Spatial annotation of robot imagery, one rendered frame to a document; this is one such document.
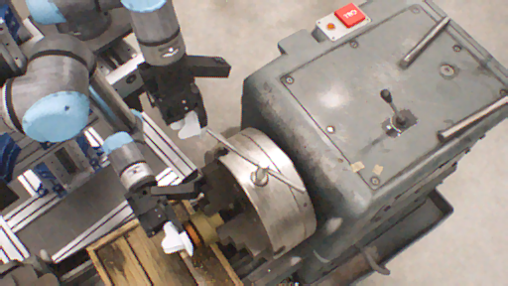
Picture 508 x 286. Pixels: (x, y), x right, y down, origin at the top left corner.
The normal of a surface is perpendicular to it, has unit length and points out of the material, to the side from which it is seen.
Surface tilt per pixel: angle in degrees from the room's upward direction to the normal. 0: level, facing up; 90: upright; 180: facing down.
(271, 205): 30
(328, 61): 0
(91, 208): 0
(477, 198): 0
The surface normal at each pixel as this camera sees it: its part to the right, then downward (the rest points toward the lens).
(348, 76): 0.05, -0.46
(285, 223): 0.47, 0.27
